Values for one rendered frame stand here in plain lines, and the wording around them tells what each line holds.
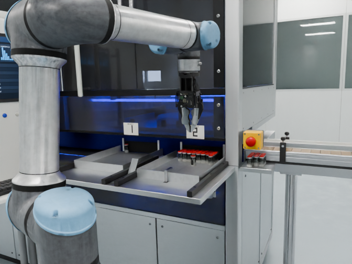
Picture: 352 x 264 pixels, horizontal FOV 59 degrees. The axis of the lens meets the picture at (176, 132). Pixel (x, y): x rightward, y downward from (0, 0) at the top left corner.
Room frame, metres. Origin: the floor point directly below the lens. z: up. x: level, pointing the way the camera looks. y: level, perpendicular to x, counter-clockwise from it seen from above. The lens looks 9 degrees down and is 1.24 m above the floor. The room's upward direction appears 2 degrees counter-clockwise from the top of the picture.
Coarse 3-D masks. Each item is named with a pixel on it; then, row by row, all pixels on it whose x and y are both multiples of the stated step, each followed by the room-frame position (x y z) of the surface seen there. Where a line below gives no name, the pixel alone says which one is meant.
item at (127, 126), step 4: (124, 124) 1.52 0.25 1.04; (128, 124) 1.51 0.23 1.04; (132, 124) 1.50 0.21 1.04; (136, 124) 1.49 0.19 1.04; (124, 128) 1.52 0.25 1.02; (128, 128) 1.51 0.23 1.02; (136, 128) 1.49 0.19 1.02; (124, 132) 1.52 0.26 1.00; (128, 132) 1.51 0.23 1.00; (136, 132) 1.49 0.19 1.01
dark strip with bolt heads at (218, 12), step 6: (216, 0) 1.32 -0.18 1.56; (222, 0) 1.31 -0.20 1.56; (216, 6) 1.32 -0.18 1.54; (222, 6) 1.31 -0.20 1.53; (216, 12) 1.32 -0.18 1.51; (222, 12) 1.31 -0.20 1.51; (216, 18) 1.32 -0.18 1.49; (222, 18) 1.31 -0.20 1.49; (222, 24) 1.31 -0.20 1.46; (222, 30) 1.31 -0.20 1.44; (222, 36) 1.31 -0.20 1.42; (222, 42) 1.31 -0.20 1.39; (216, 48) 1.32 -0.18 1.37; (222, 48) 1.31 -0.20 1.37; (216, 54) 1.32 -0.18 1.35; (222, 54) 1.31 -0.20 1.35; (216, 60) 1.32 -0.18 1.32; (222, 60) 1.31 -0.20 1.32; (216, 66) 1.32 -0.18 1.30; (222, 66) 1.31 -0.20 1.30; (216, 72) 1.32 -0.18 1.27; (222, 72) 1.31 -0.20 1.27; (216, 78) 1.32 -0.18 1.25; (222, 78) 1.31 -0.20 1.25; (216, 84) 1.32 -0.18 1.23; (222, 84) 1.31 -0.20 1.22
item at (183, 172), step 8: (176, 152) 1.46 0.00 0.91; (160, 160) 1.32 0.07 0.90; (168, 160) 1.39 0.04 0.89; (176, 160) 1.40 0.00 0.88; (224, 160) 1.30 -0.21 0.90; (144, 168) 1.21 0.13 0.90; (152, 168) 1.26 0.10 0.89; (160, 168) 1.27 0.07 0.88; (176, 168) 1.27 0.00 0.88; (184, 168) 1.26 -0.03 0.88; (192, 168) 1.26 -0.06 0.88; (200, 168) 1.26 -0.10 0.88; (208, 168) 1.14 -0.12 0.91; (144, 176) 1.15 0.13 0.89; (152, 176) 1.13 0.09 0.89; (160, 176) 1.12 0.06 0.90; (168, 176) 1.10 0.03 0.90; (176, 176) 1.09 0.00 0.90; (184, 176) 1.07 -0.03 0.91; (192, 176) 1.06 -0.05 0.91; (200, 176) 1.06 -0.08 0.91; (192, 184) 1.06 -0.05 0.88
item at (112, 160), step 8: (104, 152) 1.51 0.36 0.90; (112, 152) 1.57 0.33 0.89; (120, 152) 1.60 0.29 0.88; (128, 152) 1.59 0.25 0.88; (136, 152) 1.59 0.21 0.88; (152, 152) 1.43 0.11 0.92; (160, 152) 1.50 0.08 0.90; (80, 160) 1.32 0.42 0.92; (88, 160) 1.41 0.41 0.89; (96, 160) 1.44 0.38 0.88; (104, 160) 1.44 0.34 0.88; (112, 160) 1.43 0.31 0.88; (120, 160) 1.43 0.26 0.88; (128, 160) 1.43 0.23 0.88; (80, 168) 1.32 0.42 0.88; (88, 168) 1.30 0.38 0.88; (96, 168) 1.28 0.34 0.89; (104, 168) 1.26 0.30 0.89; (112, 168) 1.24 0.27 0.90; (120, 168) 1.22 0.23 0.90
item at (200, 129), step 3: (198, 126) 1.35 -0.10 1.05; (201, 126) 1.34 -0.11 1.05; (186, 129) 1.37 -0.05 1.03; (195, 129) 1.36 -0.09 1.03; (198, 129) 1.35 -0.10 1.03; (201, 129) 1.34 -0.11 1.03; (186, 132) 1.37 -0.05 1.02; (192, 132) 1.36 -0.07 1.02; (198, 132) 1.35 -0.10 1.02; (201, 132) 1.34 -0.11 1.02; (186, 135) 1.38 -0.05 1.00; (189, 135) 1.37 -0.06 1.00; (192, 135) 1.36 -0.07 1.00; (198, 135) 1.35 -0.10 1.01; (201, 135) 1.34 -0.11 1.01; (192, 138) 1.36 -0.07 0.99; (195, 138) 1.36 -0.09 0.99; (198, 138) 1.35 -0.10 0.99; (201, 138) 1.34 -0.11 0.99
